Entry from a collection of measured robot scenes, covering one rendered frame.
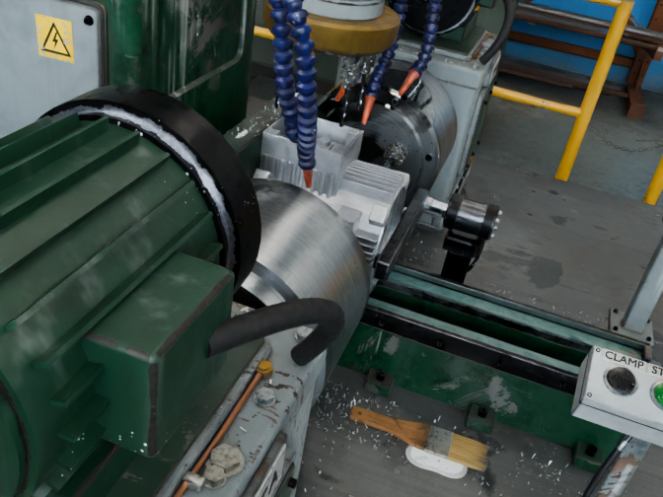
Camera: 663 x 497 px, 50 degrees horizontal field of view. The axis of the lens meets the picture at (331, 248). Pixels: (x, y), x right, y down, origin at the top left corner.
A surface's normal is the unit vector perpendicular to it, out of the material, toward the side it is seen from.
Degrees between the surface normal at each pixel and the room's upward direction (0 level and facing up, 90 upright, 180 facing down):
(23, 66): 90
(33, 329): 49
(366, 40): 90
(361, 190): 88
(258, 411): 0
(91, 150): 5
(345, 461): 0
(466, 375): 90
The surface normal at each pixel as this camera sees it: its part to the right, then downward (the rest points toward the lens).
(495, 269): 0.15, -0.83
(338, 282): 0.84, -0.24
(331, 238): 0.67, -0.50
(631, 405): 0.00, -0.58
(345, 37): 0.21, 0.56
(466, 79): -0.33, 0.47
